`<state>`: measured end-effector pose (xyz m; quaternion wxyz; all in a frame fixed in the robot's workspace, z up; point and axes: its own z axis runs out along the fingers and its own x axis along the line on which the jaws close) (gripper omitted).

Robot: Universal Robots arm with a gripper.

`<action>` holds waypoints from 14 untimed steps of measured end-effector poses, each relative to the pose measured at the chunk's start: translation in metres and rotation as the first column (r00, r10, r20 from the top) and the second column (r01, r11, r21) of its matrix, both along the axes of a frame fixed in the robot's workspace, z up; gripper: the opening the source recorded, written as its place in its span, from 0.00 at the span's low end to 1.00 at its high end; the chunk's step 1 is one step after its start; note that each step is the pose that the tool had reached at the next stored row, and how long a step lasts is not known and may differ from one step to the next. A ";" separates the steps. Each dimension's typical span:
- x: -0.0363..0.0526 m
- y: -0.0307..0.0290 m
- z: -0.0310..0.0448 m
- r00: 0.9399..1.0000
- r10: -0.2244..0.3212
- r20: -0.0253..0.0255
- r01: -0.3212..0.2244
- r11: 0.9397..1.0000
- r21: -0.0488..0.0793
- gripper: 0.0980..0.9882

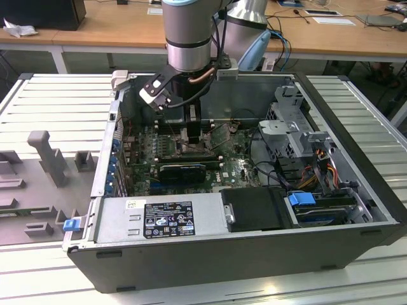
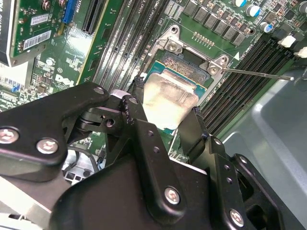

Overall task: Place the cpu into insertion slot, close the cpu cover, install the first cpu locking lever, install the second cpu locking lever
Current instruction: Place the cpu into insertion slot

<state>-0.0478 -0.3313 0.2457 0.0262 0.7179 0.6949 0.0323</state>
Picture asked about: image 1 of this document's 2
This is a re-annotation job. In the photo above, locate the crumpled white paper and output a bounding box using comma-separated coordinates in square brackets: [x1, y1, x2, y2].
[3, 17, 38, 38]

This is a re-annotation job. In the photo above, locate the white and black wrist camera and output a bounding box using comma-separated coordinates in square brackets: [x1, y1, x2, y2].
[139, 72, 174, 112]

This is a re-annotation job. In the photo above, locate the wooden desk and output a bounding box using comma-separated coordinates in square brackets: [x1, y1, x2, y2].
[0, 0, 407, 64]

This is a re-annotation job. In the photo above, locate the black plastic bay cover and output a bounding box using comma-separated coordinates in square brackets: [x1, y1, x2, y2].
[219, 187, 289, 232]

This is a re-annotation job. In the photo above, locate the metal CPU socket cover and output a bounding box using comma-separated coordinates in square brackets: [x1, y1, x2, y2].
[207, 123, 232, 151]

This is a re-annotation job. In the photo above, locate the copper coloured hose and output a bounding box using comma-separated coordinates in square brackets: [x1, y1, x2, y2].
[188, 67, 213, 85]

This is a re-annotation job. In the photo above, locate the black camera cable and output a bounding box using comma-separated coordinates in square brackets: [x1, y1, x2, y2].
[164, 60, 221, 111]

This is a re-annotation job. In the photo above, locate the orange yellow wire bundle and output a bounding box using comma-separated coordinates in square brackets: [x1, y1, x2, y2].
[298, 149, 340, 190]

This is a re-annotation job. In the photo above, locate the black and silver PC case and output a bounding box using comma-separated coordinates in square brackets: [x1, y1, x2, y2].
[62, 71, 403, 293]

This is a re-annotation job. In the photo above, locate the blue cable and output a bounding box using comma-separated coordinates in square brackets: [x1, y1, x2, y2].
[270, 30, 292, 69]

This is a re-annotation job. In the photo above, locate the hard disk in blue carrier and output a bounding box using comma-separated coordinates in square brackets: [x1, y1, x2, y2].
[287, 190, 357, 227]

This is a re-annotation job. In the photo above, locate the gray metal drive cage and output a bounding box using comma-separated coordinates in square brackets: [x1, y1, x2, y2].
[257, 84, 338, 179]

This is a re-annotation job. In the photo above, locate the pale blue teach pendant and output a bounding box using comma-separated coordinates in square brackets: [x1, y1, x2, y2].
[238, 30, 272, 72]

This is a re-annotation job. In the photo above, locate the black monitor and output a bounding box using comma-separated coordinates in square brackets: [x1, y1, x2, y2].
[0, 0, 87, 32]

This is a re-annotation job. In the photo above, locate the gray case latch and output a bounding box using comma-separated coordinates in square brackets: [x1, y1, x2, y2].
[111, 70, 137, 93]

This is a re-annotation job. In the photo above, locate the silver power supply unit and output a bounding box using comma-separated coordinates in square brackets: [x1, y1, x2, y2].
[81, 195, 230, 247]

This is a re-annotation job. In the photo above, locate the black graphics card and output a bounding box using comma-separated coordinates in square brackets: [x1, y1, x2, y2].
[158, 163, 206, 184]

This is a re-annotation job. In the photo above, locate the gray laptop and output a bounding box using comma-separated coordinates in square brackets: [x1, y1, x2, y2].
[355, 12, 405, 28]

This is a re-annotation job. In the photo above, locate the CPU socket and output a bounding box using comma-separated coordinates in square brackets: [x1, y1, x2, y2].
[174, 126, 211, 154]

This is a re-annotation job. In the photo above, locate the green motherboard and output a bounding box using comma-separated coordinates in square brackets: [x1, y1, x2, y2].
[125, 122, 274, 196]

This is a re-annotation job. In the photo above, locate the gray wrist camera box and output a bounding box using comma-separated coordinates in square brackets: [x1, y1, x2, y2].
[216, 58, 239, 81]

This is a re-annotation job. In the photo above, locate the gray parts rack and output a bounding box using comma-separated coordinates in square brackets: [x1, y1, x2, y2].
[0, 130, 99, 245]

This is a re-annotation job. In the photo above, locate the RAM stick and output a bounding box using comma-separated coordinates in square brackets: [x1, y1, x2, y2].
[160, 153, 217, 162]

